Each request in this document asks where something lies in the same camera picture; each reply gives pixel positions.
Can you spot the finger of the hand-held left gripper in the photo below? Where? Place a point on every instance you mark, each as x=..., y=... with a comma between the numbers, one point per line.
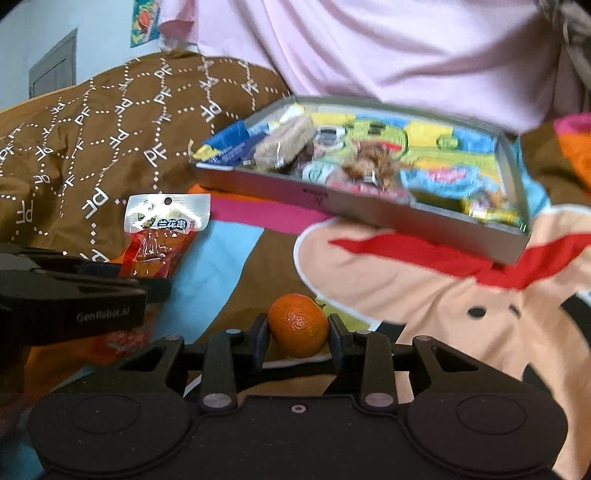
x=94, y=268
x=158, y=290

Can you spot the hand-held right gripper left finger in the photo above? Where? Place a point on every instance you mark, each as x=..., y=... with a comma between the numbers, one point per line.
x=259, y=342

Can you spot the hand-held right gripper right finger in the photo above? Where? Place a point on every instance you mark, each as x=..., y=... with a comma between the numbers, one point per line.
x=337, y=345

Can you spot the orange mandarin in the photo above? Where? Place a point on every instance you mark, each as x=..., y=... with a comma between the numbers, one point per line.
x=298, y=325

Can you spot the white-topped dried tofu packet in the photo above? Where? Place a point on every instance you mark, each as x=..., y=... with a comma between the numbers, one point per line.
x=161, y=221

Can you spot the grey cardboard box tray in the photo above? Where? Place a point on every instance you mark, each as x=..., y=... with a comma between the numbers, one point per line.
x=415, y=221

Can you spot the blue stick packet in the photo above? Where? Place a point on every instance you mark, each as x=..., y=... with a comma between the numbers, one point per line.
x=235, y=147

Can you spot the small round cake packet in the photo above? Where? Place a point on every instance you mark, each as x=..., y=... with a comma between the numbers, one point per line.
x=318, y=173

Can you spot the clear-wrapped nougat bar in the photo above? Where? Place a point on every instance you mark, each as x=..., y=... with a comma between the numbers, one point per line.
x=281, y=143

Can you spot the light blue snack packet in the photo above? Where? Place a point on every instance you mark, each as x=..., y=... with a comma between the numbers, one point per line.
x=438, y=182

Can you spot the yellow snack packet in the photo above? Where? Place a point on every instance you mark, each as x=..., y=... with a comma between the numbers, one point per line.
x=489, y=207

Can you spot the clear packet of dark dates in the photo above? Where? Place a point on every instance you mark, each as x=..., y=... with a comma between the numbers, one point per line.
x=328, y=138

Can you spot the flat red packet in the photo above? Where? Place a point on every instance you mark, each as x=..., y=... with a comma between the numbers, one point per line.
x=124, y=344

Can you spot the brown patterned blanket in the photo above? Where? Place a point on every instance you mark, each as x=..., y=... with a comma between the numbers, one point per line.
x=92, y=152

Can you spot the cartoon printed blanket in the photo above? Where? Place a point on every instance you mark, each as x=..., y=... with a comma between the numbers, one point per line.
x=461, y=286

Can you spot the grey panel door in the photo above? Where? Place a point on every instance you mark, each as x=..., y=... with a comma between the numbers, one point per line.
x=53, y=69

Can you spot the cartoon wall poster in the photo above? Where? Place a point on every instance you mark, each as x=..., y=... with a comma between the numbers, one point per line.
x=145, y=23

